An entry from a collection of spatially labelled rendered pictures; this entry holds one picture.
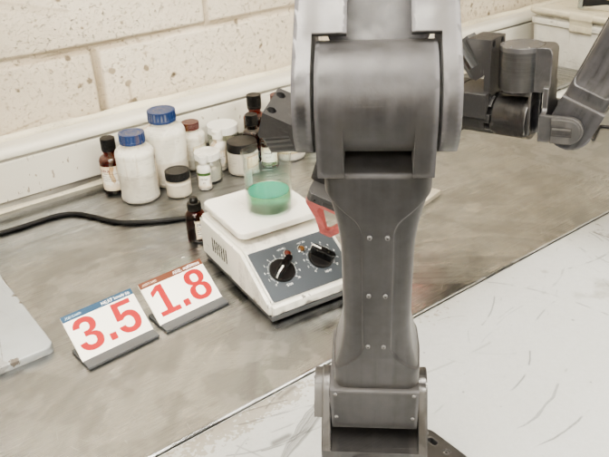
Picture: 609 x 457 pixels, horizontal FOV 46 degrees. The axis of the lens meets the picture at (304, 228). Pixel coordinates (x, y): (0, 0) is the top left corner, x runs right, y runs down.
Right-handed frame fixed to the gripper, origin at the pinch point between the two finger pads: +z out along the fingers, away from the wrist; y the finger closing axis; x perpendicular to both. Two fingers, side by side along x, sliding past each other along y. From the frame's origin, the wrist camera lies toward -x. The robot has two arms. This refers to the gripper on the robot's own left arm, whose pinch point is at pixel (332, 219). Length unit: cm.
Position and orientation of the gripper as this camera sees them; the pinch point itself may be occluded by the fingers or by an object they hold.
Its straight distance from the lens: 84.1
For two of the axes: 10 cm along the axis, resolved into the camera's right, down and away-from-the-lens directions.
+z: -2.0, 5.6, 8.0
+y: -3.6, 7.2, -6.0
